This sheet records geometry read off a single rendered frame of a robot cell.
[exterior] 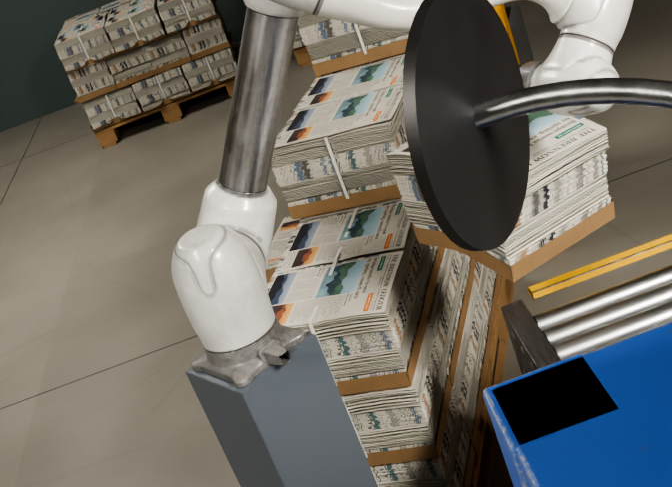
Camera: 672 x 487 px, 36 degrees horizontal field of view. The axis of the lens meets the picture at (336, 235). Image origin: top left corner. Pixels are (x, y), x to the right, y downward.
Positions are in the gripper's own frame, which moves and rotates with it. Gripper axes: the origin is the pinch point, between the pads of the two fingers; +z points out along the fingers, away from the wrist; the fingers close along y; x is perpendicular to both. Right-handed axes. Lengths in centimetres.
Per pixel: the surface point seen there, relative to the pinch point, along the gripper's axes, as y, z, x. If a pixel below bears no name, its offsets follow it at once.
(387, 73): 15, 100, 35
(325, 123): 17, 86, 4
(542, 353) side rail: 52, -19, -15
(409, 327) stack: 59, 34, -17
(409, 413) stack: 76, 28, -28
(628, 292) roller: 52, -17, 11
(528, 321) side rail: 51, -8, -9
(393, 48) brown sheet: 11, 112, 46
